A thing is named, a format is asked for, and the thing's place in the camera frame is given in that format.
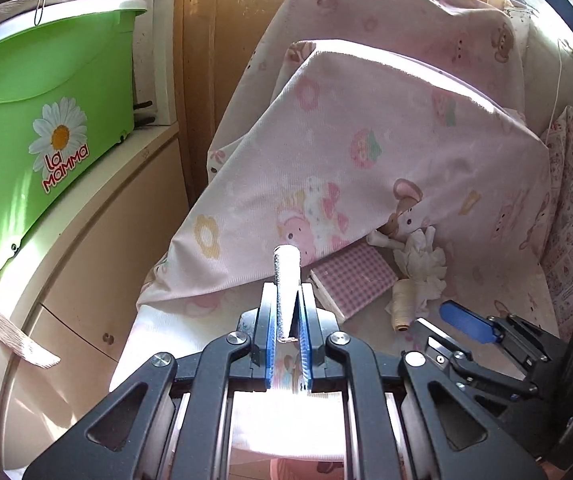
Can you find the green plastic storage box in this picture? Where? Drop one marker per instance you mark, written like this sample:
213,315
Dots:
16,160

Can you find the pink checkered notebook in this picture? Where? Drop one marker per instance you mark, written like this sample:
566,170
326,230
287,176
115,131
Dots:
354,280

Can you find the black foil wrapper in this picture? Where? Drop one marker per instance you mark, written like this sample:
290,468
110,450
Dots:
286,285

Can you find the beige thread spool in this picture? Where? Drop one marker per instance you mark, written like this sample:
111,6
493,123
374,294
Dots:
402,305

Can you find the black metal bracket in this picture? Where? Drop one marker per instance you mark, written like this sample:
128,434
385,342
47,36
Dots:
144,121

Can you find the wooden door panel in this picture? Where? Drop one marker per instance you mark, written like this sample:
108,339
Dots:
216,60

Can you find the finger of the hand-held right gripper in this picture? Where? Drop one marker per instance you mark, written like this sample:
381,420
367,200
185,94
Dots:
461,365
466,321

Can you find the small white paper roll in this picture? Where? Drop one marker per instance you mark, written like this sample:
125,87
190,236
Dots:
384,241

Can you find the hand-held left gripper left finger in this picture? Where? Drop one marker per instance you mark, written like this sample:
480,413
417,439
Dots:
266,340

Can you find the pink bear print blanket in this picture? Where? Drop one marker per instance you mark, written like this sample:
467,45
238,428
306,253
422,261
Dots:
366,110

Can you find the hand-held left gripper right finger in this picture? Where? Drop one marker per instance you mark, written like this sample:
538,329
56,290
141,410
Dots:
306,340

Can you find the beige cabinet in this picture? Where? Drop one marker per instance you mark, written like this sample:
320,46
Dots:
91,260

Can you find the wooden slat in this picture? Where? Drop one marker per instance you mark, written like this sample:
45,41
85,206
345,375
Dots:
6,332

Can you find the pink plastic mesh basket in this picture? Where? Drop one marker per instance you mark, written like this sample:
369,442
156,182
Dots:
296,472

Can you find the white tissue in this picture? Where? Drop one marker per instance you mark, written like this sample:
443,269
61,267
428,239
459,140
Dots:
421,260

